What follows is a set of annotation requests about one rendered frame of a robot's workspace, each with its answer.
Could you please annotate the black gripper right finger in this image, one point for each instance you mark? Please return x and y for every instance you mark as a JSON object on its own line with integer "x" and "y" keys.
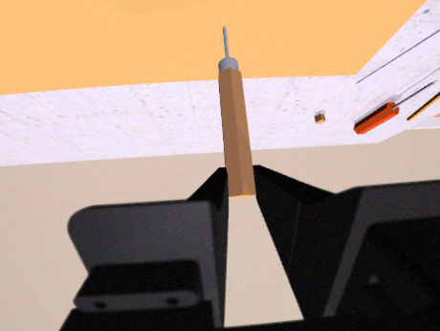
{"x": 317, "y": 233}

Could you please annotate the orange thin rod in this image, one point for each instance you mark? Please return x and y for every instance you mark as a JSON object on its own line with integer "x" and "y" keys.
{"x": 425, "y": 106}

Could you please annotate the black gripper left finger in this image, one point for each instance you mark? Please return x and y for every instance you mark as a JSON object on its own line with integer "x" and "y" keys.
{"x": 195, "y": 228}

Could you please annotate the awl with orange handle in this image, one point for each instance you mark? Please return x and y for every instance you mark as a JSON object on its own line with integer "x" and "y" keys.
{"x": 236, "y": 138}

